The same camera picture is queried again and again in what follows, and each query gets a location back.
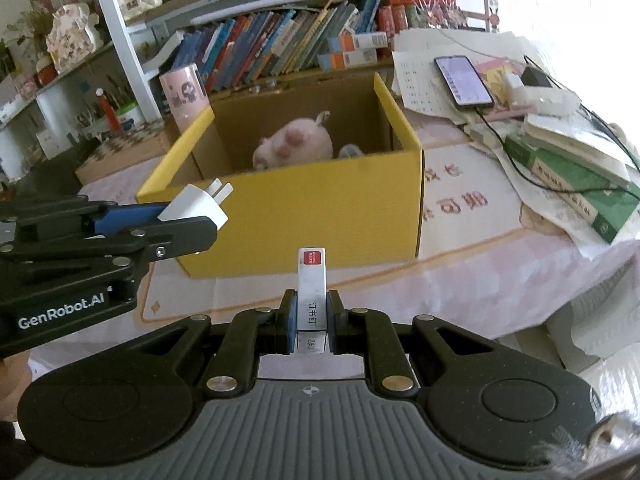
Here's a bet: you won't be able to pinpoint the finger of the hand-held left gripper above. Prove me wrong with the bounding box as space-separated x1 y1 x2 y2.
0 195 176 238
0 215 221 282

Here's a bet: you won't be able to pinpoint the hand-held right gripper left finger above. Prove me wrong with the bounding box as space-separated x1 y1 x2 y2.
120 288 301 397

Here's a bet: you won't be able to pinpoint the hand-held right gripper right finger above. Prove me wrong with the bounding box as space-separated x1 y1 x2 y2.
326 289 507 396

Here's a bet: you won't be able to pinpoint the white charger plug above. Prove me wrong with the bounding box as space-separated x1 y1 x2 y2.
157 177 235 231

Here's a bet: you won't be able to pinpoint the white staple box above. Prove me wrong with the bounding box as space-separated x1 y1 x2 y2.
295 247 331 357

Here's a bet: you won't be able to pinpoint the yellow cardboard box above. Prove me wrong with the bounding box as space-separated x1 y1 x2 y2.
136 72 426 279

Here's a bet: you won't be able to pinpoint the pink pig plush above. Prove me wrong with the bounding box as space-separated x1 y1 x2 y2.
251 110 334 171

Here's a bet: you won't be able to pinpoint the pink checkered desktop cloth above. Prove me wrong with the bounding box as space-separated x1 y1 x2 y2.
29 122 640 377

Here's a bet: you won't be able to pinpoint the wooden chessboard box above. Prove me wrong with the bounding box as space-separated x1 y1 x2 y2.
75 119 182 187

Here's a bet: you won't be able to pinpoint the black piano keyboard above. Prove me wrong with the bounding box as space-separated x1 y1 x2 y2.
0 139 102 202

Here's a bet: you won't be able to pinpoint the green lidded white jar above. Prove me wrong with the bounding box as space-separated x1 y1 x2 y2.
115 102 147 132

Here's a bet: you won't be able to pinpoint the grey pen holder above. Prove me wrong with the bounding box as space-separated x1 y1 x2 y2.
75 94 122 142

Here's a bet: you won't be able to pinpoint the white box red label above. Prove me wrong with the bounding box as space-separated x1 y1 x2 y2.
35 127 74 162

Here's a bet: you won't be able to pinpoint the pink printed cylinder container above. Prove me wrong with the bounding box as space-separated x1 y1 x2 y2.
159 63 211 133

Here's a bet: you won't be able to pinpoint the beige desk mat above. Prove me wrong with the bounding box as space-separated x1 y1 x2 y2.
137 135 557 327

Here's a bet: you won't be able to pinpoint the red white doll jar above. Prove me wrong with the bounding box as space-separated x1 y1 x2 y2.
34 55 59 87

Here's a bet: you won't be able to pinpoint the white bookshelf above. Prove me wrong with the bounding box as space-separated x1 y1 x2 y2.
0 0 493 183

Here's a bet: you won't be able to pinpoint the floral fabric bag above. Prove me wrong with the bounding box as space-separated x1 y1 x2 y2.
45 3 104 74

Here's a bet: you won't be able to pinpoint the orange white small box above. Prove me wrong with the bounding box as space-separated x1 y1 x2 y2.
317 49 379 72
340 32 389 52

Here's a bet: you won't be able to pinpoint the white paper sheets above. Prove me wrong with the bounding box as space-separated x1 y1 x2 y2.
391 29 532 127

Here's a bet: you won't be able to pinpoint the black smartphone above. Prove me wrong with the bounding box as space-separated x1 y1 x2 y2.
433 55 496 110

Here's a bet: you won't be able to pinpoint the green book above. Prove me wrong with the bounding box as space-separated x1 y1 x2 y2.
504 132 640 245

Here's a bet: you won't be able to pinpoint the black power adapter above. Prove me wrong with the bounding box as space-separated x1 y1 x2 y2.
519 65 554 89

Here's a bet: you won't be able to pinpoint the red printed box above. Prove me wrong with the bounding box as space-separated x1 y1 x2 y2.
375 0 468 32

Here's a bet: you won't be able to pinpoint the black cable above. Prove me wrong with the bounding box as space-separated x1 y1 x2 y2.
474 106 640 198

